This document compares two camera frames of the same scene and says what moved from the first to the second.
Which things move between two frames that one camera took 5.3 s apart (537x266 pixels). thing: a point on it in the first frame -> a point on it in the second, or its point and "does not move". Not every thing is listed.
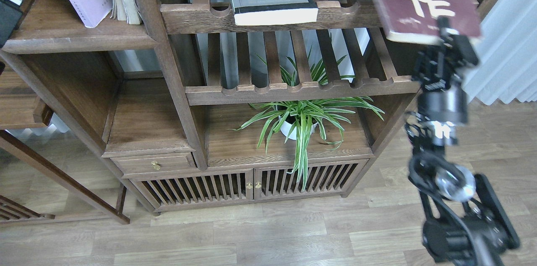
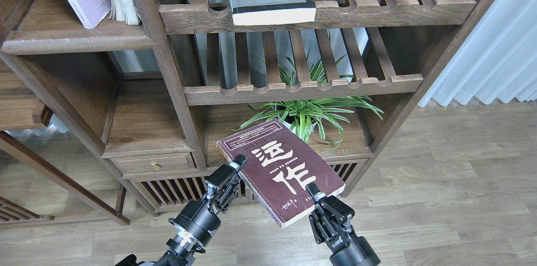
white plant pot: [286, 127] does not move
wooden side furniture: [21, 107] does not move
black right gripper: [443, 98] -> [331, 222]
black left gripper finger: [11, 9] -> [200, 221]
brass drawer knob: [156, 165] does not move
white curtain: [507, 70] does not move
